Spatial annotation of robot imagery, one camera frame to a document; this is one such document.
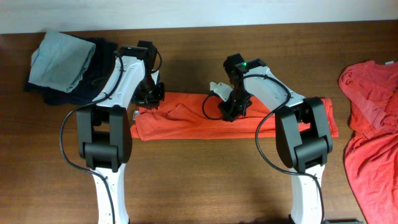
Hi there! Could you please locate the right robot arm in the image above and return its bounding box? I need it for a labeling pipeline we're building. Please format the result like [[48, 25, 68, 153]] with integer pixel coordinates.
[[211, 54, 333, 223]]

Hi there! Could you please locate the right black camera cable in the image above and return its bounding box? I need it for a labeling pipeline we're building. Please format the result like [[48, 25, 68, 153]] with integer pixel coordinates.
[[201, 73, 326, 224]]

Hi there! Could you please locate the red garment at right edge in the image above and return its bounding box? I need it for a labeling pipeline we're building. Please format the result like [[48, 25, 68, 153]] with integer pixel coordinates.
[[338, 60, 397, 224]]

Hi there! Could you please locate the black camera cable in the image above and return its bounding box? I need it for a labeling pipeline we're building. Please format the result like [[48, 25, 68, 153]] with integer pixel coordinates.
[[201, 73, 326, 224], [58, 49, 163, 224]]

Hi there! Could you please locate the left black camera cable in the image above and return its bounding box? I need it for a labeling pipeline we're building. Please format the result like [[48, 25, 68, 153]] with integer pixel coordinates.
[[58, 49, 163, 224]]

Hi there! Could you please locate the folded dark navy garment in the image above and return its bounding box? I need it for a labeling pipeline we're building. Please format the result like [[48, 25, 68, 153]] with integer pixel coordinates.
[[24, 37, 118, 106]]

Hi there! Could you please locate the red printed soccer t-shirt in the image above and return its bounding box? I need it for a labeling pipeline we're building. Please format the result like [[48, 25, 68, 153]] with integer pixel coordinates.
[[129, 91, 340, 142]]

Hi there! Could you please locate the folded light grey garment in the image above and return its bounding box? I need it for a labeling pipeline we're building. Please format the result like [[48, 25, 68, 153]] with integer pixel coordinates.
[[28, 30, 96, 93]]

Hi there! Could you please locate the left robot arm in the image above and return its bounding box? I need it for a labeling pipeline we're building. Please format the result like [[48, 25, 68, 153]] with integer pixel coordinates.
[[76, 40, 165, 223]]

